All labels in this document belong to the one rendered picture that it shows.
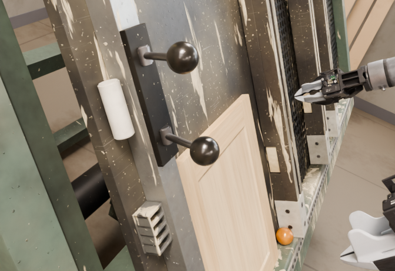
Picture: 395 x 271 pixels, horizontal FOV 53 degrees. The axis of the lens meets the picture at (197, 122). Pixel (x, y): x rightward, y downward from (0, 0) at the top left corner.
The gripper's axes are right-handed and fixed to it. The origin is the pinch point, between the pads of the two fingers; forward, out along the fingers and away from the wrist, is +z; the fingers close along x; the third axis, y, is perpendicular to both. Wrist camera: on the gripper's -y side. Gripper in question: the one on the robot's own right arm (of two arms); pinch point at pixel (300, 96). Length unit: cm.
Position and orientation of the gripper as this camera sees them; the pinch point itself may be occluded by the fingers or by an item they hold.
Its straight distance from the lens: 122.5
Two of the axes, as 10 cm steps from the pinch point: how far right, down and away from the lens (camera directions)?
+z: -8.2, 2.0, 5.3
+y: -5.6, -0.8, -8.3
